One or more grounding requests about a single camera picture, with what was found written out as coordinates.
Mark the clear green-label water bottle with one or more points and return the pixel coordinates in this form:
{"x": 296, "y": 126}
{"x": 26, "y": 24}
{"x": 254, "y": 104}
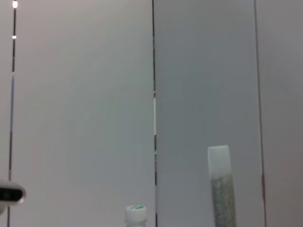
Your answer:
{"x": 135, "y": 215}

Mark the grey pen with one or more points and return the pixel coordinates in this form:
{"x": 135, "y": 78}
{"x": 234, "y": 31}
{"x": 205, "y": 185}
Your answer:
{"x": 222, "y": 189}

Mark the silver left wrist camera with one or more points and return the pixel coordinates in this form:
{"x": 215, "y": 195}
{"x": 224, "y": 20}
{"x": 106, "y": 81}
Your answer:
{"x": 11, "y": 194}

